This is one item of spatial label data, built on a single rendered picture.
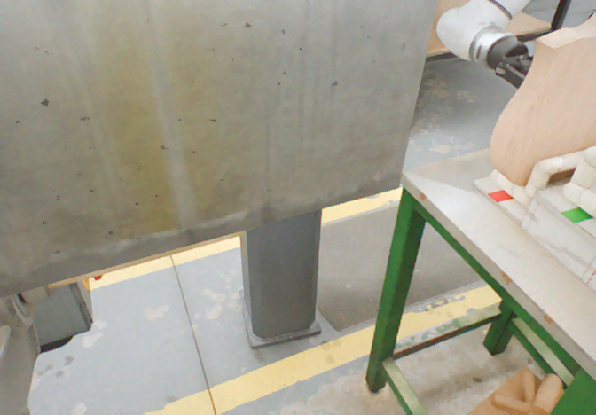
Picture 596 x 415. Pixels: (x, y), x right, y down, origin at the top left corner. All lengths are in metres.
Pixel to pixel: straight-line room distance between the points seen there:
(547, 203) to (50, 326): 0.87
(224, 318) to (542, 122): 1.39
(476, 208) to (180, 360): 1.24
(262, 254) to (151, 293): 0.73
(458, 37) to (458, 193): 0.39
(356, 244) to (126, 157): 2.04
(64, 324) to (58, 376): 1.16
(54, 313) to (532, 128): 0.87
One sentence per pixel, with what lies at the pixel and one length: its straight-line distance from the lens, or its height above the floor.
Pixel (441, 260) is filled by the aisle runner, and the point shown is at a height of 0.00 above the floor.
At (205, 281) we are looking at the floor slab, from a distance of 2.10.
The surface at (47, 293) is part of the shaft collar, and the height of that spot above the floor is 1.25.
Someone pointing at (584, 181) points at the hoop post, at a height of 1.07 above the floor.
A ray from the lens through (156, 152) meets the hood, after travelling 0.24.
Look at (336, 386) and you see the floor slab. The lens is 1.81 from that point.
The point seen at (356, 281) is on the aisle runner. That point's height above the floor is 0.00.
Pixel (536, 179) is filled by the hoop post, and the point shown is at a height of 1.02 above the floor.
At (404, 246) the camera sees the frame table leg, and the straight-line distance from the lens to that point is 1.23.
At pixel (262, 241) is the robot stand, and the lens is 1.47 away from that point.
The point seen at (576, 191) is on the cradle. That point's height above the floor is 1.05.
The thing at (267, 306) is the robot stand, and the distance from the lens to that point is 1.72.
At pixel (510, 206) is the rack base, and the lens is 1.09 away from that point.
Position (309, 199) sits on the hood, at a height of 1.40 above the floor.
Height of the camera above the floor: 1.58
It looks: 39 degrees down
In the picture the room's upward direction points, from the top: 1 degrees clockwise
